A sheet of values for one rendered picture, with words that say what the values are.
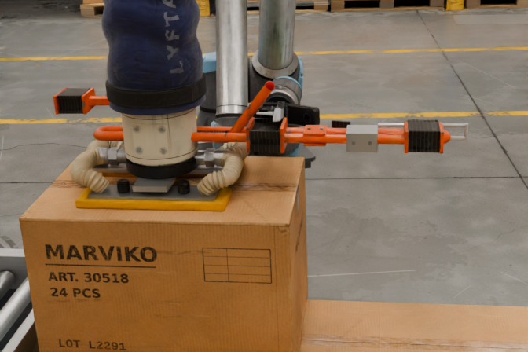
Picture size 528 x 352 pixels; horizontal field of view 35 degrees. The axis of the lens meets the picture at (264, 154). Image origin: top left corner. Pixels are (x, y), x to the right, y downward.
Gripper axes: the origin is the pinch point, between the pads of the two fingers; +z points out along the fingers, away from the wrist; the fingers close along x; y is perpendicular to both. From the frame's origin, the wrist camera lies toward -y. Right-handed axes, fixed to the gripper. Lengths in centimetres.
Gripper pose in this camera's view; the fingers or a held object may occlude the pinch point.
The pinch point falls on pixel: (278, 134)
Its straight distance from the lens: 189.2
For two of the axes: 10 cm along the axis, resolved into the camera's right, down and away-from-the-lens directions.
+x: -0.3, -9.4, -3.5
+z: -1.3, 3.5, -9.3
